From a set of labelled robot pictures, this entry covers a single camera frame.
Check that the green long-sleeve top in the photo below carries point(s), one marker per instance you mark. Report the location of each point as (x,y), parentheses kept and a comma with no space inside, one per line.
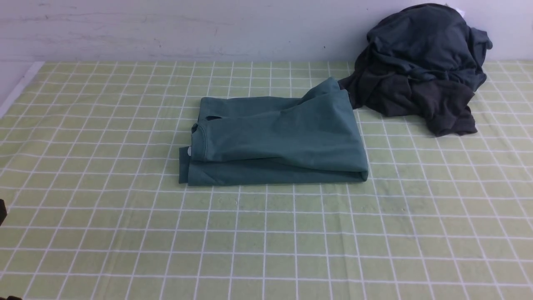
(275,140)

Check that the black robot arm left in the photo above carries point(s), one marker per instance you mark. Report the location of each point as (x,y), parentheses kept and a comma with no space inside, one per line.
(3,211)

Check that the green checkered tablecloth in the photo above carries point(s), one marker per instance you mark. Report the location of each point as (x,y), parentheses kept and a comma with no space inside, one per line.
(89,174)

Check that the dark grey crumpled garment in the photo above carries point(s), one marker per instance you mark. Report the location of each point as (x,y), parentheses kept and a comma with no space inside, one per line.
(443,104)

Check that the dark teal crumpled garment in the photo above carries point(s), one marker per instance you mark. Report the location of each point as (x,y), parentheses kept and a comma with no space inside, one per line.
(431,42)

